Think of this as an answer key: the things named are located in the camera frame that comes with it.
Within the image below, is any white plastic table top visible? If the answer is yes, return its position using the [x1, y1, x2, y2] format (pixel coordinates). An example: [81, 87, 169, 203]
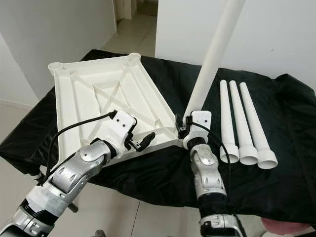
[48, 52, 185, 173]

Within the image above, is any black metal table leg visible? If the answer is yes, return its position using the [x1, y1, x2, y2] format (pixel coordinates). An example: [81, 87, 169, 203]
[32, 170, 80, 214]

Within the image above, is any pink round seat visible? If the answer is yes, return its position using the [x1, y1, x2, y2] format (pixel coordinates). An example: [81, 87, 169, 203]
[261, 217, 316, 235]

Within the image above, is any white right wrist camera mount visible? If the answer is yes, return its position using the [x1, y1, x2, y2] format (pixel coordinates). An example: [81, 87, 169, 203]
[182, 110, 212, 149]

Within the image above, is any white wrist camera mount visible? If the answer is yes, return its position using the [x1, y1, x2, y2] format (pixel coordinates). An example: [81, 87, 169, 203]
[106, 110, 138, 149]
[182, 110, 212, 149]

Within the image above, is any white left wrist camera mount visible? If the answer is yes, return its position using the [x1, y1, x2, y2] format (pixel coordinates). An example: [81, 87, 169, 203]
[106, 110, 138, 149]

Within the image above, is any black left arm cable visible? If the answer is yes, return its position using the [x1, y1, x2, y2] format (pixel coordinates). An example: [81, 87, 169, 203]
[37, 111, 118, 186]

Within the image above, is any pale door frame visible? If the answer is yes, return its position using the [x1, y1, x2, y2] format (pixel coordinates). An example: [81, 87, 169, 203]
[113, 0, 136, 20]

